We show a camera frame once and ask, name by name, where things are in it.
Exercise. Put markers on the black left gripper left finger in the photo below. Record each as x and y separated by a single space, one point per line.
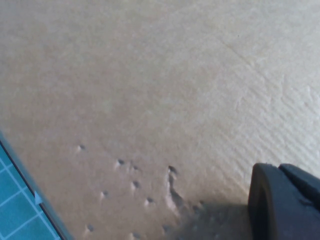
272 212

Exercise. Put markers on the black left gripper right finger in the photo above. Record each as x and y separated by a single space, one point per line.
306 186

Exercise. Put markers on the green grid tablecloth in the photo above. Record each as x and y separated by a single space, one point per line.
17 215

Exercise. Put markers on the brown cardboard shoe box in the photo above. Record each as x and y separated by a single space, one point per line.
160 87

